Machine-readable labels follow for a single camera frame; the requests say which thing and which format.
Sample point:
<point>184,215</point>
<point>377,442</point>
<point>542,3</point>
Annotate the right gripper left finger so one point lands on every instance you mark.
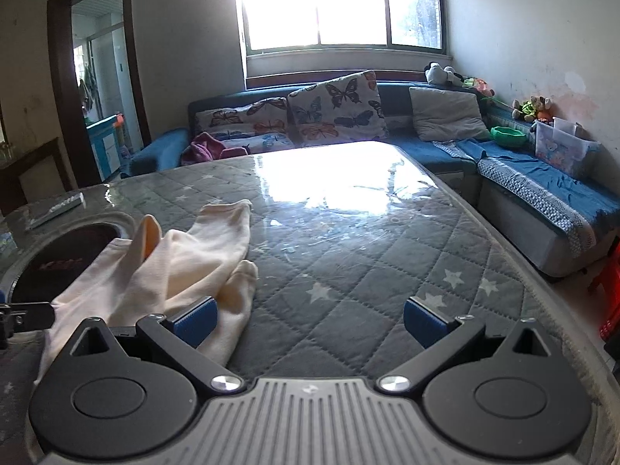
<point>173,342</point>

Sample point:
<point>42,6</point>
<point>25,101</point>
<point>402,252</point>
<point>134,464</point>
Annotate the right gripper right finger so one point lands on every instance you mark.
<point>445,340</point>

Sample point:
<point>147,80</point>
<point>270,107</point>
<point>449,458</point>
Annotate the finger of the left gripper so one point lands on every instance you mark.
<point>24,317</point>

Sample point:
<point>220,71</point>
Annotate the cream garment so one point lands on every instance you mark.
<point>163,273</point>

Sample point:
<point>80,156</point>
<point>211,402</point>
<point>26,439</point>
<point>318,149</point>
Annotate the black round induction cooktop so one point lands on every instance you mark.
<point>55,265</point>

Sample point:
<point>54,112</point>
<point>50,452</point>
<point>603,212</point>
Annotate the grey remote control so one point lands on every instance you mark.
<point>72,202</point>

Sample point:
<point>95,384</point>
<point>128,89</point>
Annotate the grey quilted star table cover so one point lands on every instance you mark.
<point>342,236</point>

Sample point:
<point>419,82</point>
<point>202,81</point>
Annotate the dark wooden counter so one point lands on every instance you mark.
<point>32,176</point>

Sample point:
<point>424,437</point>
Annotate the blue corner sofa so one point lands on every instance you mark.
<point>558,223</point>

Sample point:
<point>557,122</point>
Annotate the pink cloth on sofa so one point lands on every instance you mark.
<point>204,148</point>

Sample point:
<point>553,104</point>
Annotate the blue white cabinet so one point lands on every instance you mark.
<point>107,140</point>

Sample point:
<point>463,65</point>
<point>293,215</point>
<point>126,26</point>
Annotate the green plastic bowl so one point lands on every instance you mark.
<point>508,137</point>

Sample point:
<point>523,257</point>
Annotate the grey plain cushion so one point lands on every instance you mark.
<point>446,115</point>

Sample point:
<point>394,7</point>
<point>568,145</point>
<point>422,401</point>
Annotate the clear plastic storage box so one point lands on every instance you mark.
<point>565,151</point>

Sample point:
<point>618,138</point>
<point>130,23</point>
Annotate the small butterfly print cushion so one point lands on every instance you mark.
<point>259,127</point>

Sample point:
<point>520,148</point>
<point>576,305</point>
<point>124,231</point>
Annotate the large butterfly print cushion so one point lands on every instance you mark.
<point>342,110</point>

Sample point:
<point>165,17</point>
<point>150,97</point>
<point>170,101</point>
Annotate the green brown plush toy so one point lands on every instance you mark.
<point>535,108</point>

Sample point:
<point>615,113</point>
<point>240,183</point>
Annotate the pink orange plush toy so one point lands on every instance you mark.
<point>483,87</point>

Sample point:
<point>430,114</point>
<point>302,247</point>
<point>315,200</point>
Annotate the panda plush toy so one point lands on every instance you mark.
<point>438,75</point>

